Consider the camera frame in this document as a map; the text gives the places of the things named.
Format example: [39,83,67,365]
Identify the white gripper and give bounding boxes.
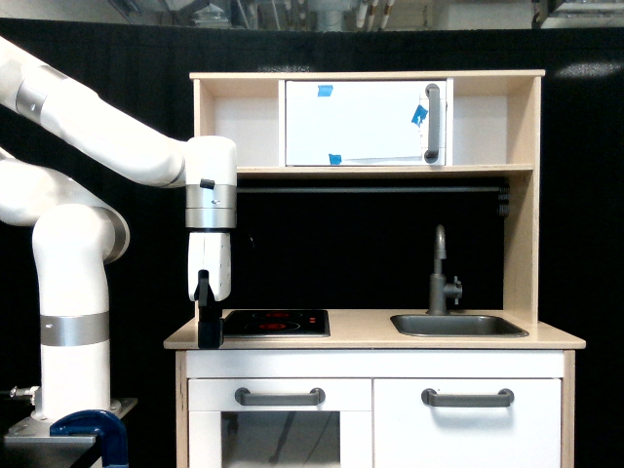
[187,232,231,349]

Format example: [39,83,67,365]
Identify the white microwave door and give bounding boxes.
[284,80,453,167]

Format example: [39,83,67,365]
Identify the grey microwave door handle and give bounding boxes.
[424,84,441,164]

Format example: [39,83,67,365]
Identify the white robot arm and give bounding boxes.
[1,41,237,421]

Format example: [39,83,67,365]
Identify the white oven door with window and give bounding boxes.
[188,378,373,467]

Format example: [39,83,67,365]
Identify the white cabinet door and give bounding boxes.
[373,378,561,467]

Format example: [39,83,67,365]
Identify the black toy stove top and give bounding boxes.
[223,309,331,338]

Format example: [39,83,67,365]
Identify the blue c-clamp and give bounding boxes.
[50,409,129,468]

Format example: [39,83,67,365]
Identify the blue tape bottom piece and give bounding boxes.
[329,154,342,166]

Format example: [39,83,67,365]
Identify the blue tape piece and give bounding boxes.
[411,104,429,127]
[329,154,342,166]
[318,85,333,98]

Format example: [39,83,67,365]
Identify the grey toy sink basin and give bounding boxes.
[391,314,528,337]

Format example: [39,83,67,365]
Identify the grey toy faucet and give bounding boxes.
[427,225,463,316]

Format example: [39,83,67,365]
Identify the blue tape top piece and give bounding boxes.
[318,85,333,98]

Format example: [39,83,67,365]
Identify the blue tape right piece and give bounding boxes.
[411,104,429,127]

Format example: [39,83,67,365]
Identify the grey oven door handle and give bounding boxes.
[234,387,326,407]

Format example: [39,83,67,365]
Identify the black hanging rail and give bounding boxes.
[238,186,506,194]

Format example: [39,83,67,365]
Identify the silver cable connector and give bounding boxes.
[8,386,40,406]

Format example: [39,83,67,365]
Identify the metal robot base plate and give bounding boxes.
[4,398,138,447]

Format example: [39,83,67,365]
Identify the grey cabinet door handle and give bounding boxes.
[421,388,515,409]

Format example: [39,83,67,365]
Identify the black rail hooks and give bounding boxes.
[497,184,510,217]

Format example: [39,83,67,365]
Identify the wooden toy kitchen frame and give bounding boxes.
[165,70,584,467]

